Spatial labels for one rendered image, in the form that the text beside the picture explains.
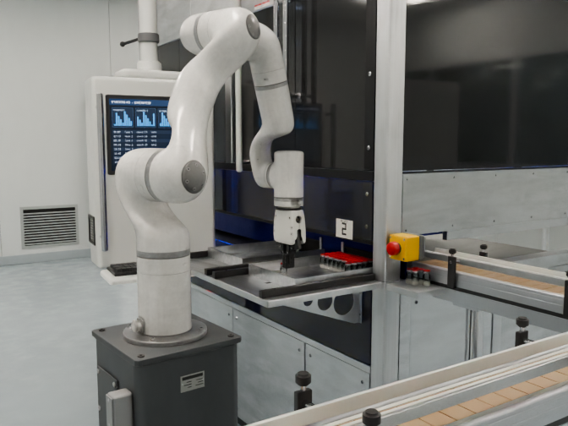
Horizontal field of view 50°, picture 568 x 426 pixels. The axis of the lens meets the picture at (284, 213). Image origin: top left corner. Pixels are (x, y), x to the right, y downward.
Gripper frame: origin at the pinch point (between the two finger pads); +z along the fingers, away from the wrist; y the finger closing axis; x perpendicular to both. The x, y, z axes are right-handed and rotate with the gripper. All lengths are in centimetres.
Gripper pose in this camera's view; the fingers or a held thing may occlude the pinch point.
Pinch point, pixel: (288, 260)
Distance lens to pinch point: 174.4
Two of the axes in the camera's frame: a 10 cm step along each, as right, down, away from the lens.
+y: -5.9, -0.9, 8.0
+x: -8.1, 0.6, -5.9
